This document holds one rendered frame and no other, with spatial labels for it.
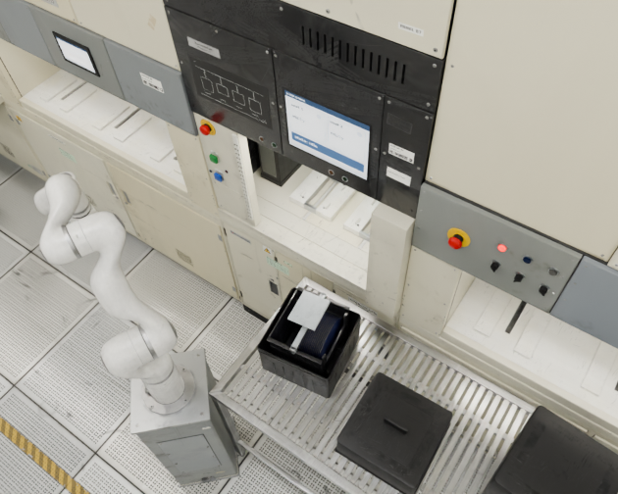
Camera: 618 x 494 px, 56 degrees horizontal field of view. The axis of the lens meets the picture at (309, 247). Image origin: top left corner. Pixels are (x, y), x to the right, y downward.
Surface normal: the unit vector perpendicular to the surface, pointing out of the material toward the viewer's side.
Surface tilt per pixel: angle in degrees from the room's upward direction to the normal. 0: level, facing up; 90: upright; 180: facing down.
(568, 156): 90
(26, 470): 0
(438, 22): 93
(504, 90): 90
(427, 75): 90
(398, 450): 0
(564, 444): 0
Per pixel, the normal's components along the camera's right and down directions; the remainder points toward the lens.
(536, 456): -0.04, -0.58
